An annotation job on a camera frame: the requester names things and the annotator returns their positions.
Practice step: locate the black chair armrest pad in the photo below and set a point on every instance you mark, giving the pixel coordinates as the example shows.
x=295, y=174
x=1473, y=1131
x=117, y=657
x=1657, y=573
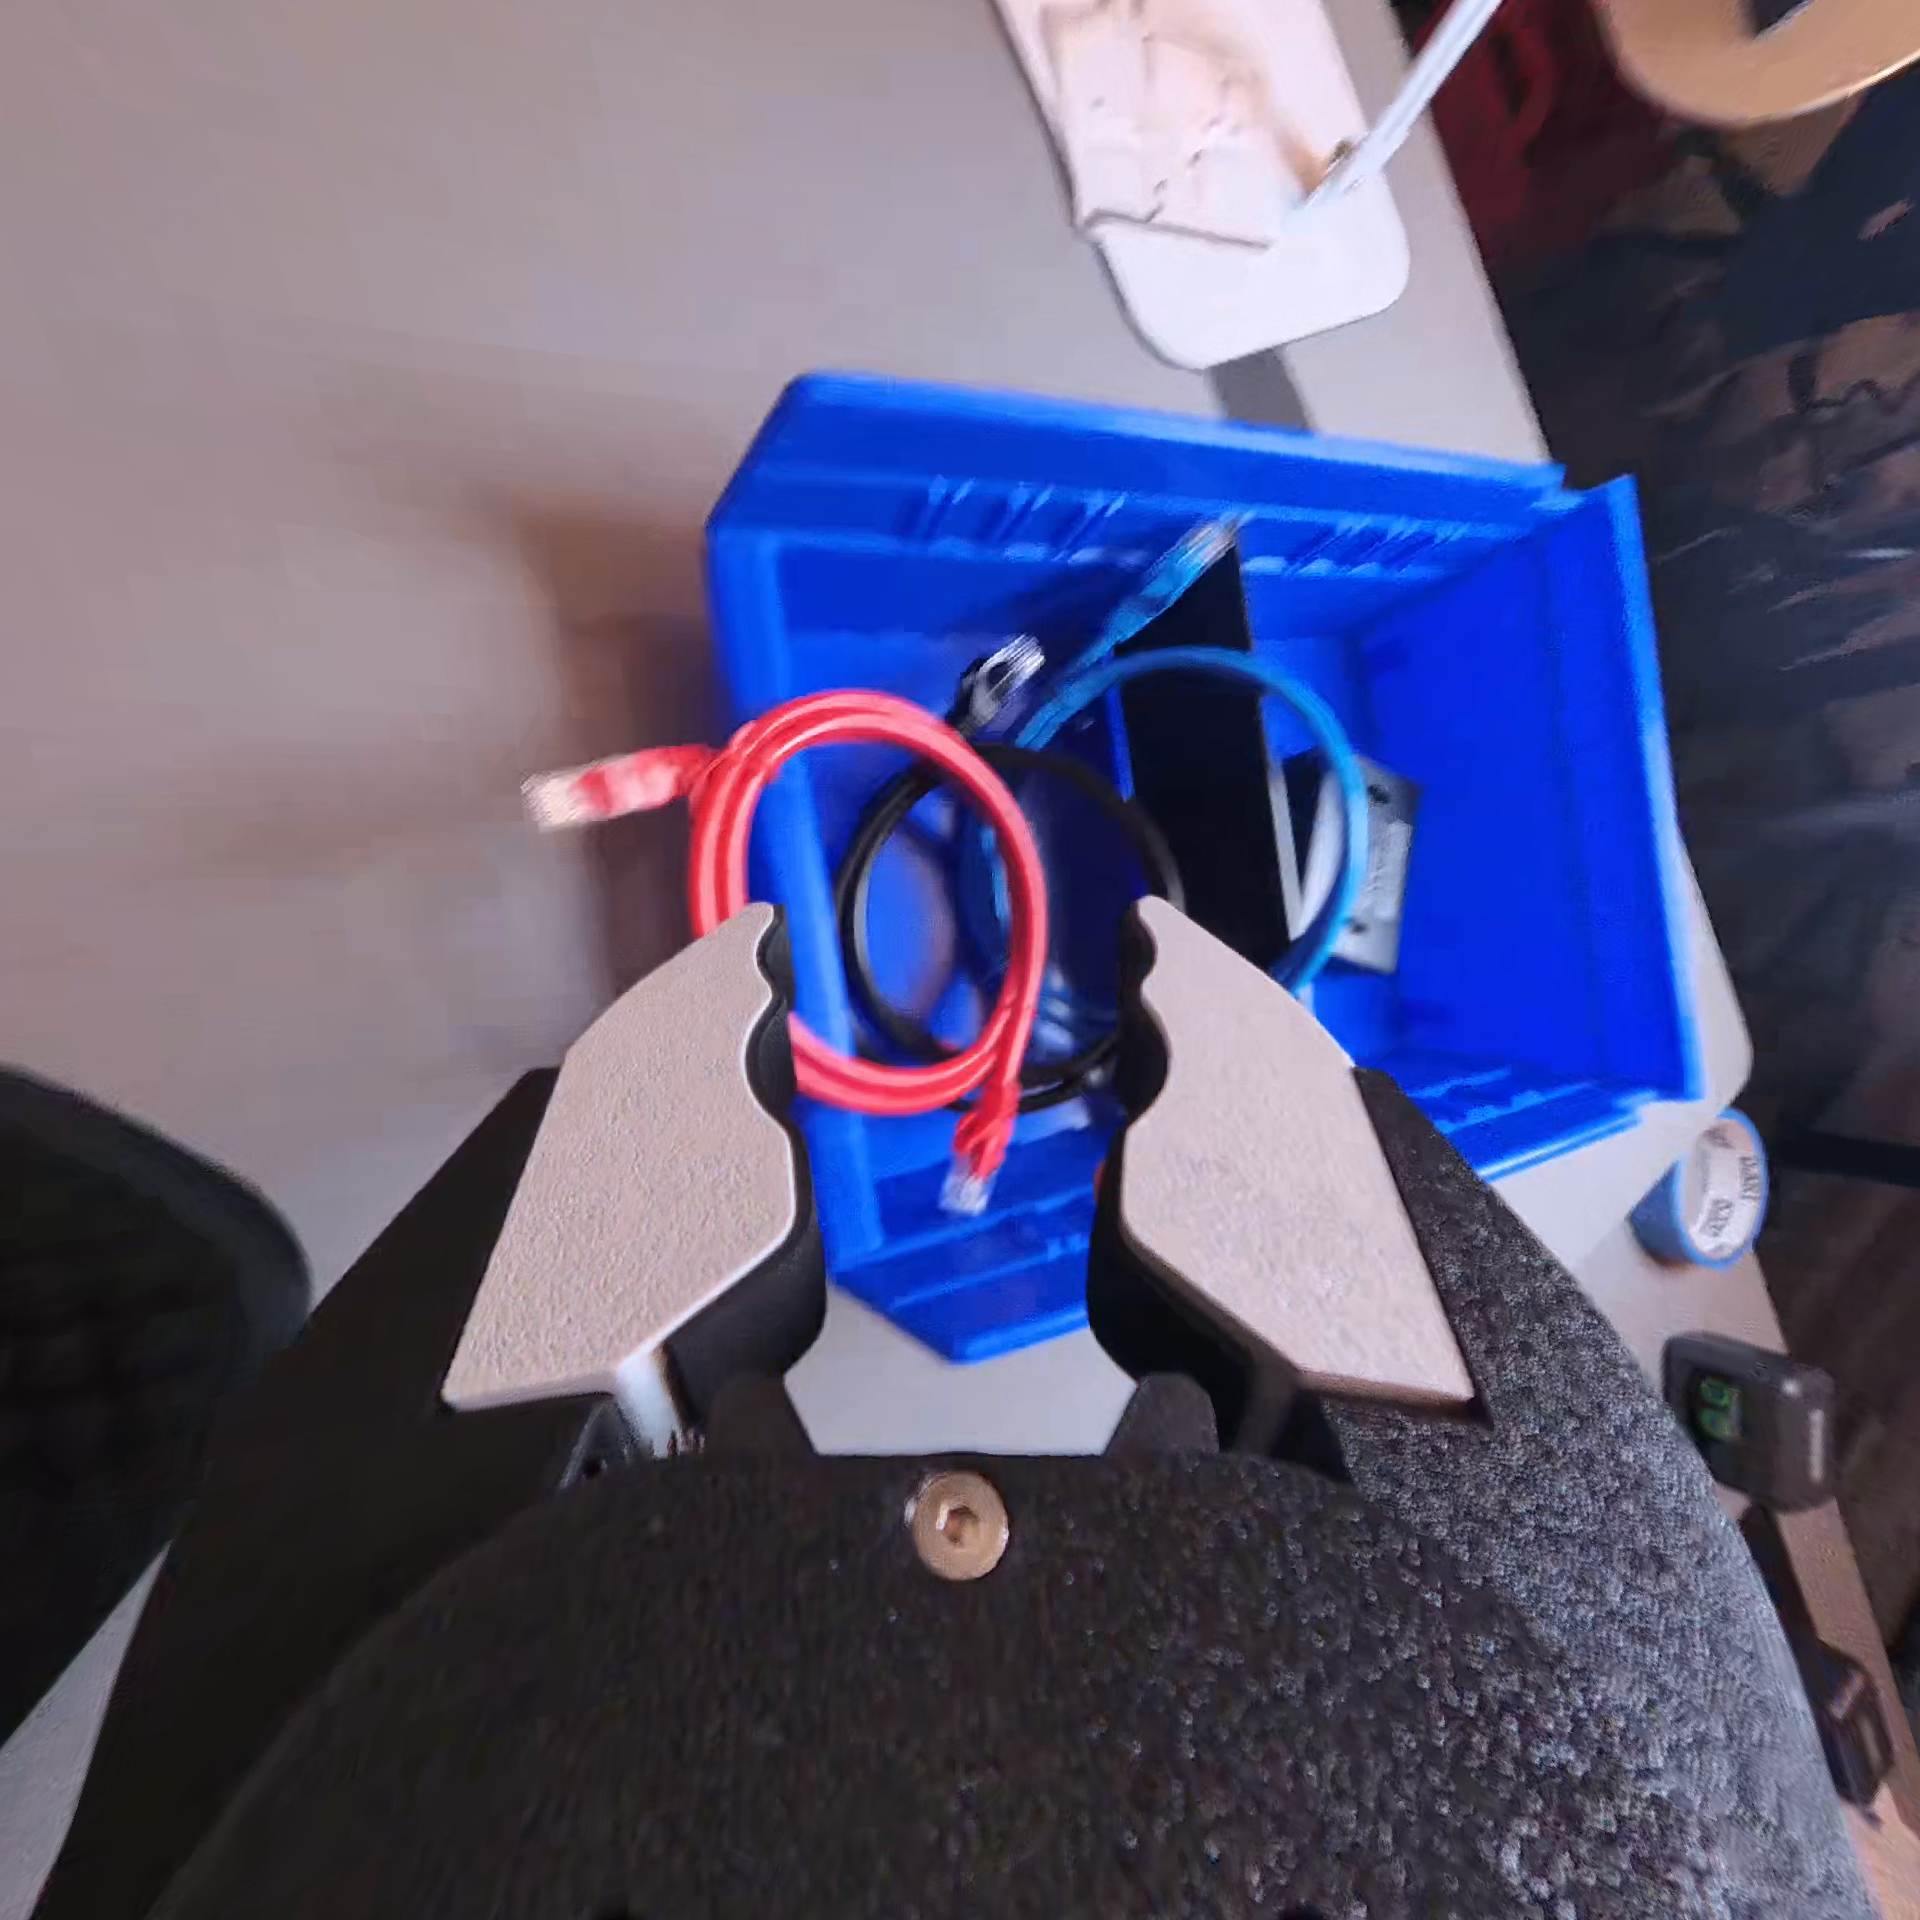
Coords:
x=119, y=1348

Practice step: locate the tan round board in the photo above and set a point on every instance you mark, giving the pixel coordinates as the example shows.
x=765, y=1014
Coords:
x=1723, y=76

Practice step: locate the black bin divider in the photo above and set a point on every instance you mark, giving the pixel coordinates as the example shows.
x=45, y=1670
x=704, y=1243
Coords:
x=1200, y=838

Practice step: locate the black ethernet port box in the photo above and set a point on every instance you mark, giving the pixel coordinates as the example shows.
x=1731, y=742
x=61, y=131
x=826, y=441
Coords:
x=1387, y=868

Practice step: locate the blue tape roll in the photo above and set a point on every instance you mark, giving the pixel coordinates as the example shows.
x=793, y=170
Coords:
x=1650, y=1224

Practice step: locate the blue plastic bin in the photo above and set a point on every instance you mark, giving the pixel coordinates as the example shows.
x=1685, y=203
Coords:
x=1499, y=675

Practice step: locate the white metal base plate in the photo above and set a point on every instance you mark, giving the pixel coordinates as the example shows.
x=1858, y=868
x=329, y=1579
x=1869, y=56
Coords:
x=1275, y=284

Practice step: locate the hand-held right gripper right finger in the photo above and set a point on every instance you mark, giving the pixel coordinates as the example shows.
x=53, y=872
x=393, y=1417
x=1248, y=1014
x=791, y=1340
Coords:
x=1290, y=1201

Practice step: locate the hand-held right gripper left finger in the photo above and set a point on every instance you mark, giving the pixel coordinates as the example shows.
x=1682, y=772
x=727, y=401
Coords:
x=630, y=1201

